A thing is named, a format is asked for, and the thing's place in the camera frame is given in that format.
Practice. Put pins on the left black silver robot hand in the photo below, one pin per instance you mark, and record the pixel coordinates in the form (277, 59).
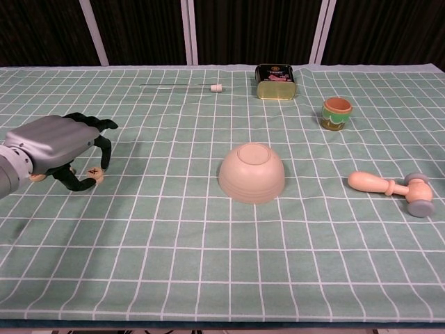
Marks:
(52, 142)

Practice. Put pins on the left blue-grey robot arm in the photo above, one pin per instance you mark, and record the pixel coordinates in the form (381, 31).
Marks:
(10, 174)

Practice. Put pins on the green white checked tablecloth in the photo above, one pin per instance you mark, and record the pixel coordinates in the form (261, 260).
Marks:
(208, 250)

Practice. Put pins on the beige upturned bowl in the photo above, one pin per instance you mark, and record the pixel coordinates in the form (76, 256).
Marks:
(252, 177)

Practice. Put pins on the black yellow tin can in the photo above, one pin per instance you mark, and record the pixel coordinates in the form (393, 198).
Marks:
(278, 88)

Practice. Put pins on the orange green toy cup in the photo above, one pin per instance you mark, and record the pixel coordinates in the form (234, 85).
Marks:
(335, 116)

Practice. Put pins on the wooden toy hammer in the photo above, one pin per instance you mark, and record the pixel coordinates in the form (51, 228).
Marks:
(417, 193)

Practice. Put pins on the white partition frame post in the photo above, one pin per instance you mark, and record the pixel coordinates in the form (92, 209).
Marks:
(94, 31)
(323, 31)
(189, 31)

